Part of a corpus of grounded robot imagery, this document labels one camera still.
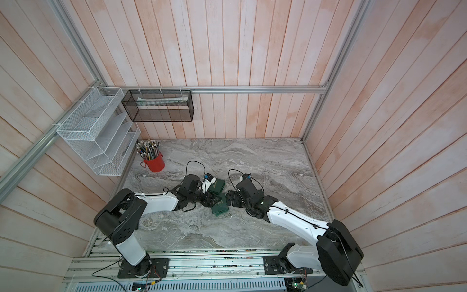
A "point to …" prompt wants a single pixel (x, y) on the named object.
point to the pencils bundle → (148, 148)
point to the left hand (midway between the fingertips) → (215, 198)
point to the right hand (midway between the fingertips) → (233, 195)
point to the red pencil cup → (156, 165)
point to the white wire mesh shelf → (102, 133)
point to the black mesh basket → (160, 105)
